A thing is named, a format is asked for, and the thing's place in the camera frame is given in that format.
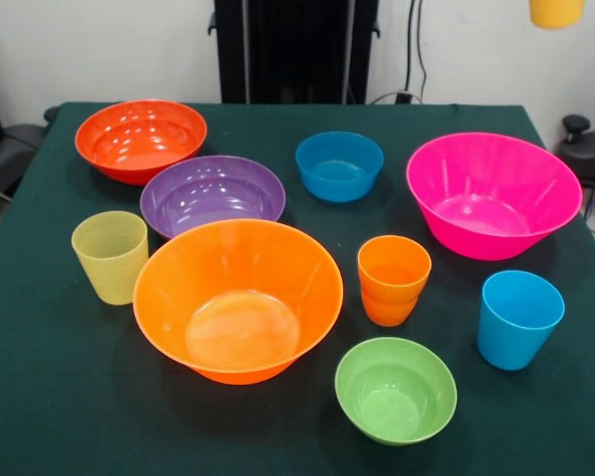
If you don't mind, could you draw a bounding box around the purple plastic bowl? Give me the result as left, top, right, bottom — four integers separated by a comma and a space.
139, 155, 287, 239

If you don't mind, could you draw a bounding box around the red plastic bowl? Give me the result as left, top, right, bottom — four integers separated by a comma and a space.
73, 98, 209, 186

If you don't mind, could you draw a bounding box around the small blue plastic bowl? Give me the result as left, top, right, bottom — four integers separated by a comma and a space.
295, 130, 386, 204

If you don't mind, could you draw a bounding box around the small green plastic bowl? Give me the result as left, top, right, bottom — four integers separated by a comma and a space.
333, 336, 459, 446

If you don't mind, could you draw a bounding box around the yellow plastic cup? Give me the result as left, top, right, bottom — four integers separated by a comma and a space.
529, 0, 586, 30

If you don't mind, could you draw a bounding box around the black office chair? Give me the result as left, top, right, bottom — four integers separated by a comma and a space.
0, 63, 46, 199
557, 114, 595, 222

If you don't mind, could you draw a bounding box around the black wall cable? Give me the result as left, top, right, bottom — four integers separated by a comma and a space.
396, 0, 427, 104

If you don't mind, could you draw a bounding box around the pale yellow-green plastic cup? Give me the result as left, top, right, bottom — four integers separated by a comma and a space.
70, 210, 150, 306

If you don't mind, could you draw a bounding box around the large pink plastic bowl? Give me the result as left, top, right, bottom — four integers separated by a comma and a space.
406, 131, 584, 262

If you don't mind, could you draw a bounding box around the orange plastic cup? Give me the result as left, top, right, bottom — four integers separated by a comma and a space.
360, 287, 422, 328
356, 235, 433, 306

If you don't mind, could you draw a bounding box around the large orange plastic bowl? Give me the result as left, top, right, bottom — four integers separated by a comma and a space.
132, 218, 345, 386

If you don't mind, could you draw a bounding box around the blue plastic cup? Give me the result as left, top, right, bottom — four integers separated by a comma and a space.
477, 270, 566, 372

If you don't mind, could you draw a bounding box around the dark green table cloth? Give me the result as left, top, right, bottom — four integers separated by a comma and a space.
0, 101, 595, 476

